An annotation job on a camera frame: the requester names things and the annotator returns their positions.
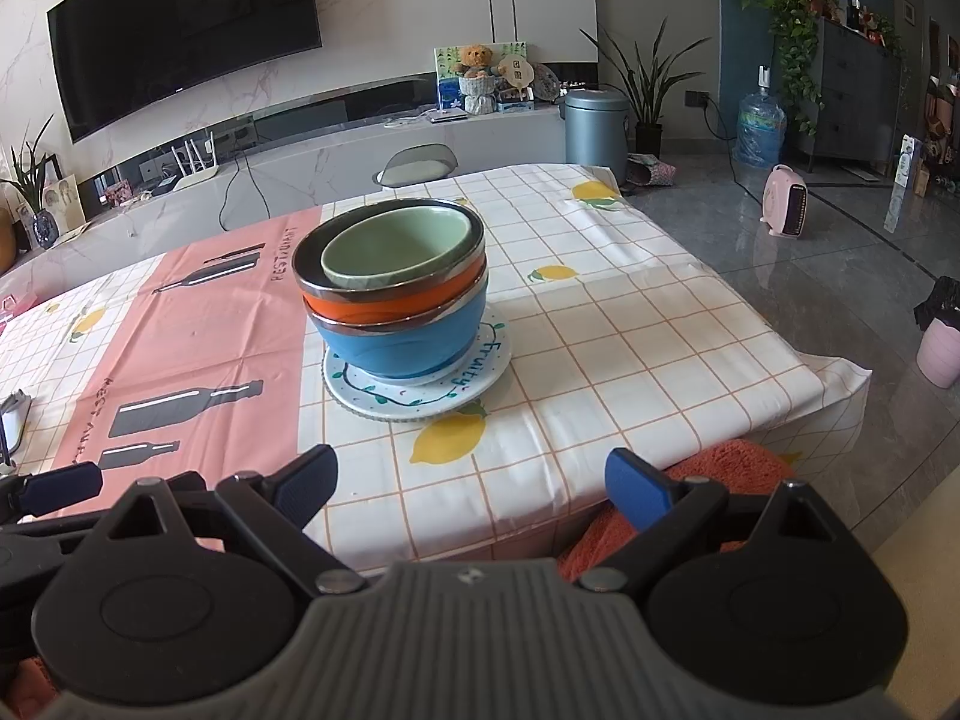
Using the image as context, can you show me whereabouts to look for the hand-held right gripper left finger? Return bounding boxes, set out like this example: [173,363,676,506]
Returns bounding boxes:
[71,444,370,597]

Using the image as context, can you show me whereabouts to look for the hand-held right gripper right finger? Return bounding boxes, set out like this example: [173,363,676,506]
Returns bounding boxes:
[574,448,856,593]

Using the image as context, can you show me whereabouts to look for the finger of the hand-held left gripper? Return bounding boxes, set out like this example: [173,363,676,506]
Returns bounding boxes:
[19,463,104,517]
[159,472,211,500]

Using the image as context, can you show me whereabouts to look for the blue steel bowl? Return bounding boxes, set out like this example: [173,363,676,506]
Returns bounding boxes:
[306,270,490,383]

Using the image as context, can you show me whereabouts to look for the orange steel bowl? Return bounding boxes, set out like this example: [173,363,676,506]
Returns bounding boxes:
[292,199,487,331]

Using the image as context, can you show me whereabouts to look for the white fruit-printed plate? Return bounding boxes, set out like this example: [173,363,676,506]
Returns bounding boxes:
[324,307,512,415]

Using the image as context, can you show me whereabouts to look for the green ceramic bowl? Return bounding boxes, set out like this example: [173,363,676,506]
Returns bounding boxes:
[321,208,473,292]

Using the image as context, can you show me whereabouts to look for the orange fuzzy cloth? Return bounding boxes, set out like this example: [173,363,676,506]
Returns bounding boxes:
[559,439,797,582]

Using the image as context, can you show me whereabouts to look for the grey metal object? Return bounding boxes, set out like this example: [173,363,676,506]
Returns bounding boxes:
[0,390,32,470]

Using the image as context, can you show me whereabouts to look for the plant in blue vase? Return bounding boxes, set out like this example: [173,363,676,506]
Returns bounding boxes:
[0,116,61,250]

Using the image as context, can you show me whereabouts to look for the portrait drawing card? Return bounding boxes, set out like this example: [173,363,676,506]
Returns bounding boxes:
[43,172,83,230]

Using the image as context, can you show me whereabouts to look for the white router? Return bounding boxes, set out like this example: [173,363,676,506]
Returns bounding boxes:
[172,133,222,192]

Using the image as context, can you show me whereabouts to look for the pink space heater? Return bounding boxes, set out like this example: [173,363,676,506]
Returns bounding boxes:
[760,163,809,237]

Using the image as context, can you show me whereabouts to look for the white marble media console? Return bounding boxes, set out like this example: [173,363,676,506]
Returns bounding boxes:
[0,105,571,278]

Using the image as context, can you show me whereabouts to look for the white stool with green seat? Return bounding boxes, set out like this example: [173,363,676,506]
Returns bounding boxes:
[373,144,457,191]

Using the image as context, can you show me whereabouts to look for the pink waste bin black bag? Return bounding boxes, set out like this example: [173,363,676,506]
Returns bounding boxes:
[913,276,960,389]

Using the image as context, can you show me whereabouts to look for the grey-blue trash can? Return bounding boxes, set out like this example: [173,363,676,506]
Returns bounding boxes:
[562,88,629,170]

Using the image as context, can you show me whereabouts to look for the blue water jug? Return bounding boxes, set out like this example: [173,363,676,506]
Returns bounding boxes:
[735,66,788,170]

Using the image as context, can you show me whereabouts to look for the long-leaf potted plant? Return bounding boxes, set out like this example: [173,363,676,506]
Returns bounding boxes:
[581,15,713,158]

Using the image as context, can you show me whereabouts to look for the tall white box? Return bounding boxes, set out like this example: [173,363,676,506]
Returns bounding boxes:
[883,133,923,233]

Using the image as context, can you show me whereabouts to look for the green and blue painting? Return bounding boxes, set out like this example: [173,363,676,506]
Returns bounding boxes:
[435,41,532,110]

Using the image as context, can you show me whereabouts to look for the grey drawer cabinet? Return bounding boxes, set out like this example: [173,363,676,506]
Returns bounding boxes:
[806,15,905,173]

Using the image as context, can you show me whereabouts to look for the brown teddy bear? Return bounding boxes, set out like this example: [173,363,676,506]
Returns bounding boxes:
[456,43,500,115]

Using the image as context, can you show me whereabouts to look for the trailing pothos plant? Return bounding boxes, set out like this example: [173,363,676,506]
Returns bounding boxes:
[742,0,833,136]

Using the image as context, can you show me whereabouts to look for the black power cable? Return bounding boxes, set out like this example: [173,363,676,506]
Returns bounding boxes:
[220,154,263,233]

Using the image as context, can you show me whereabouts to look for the black wall television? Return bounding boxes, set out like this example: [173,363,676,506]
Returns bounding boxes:
[46,0,323,143]

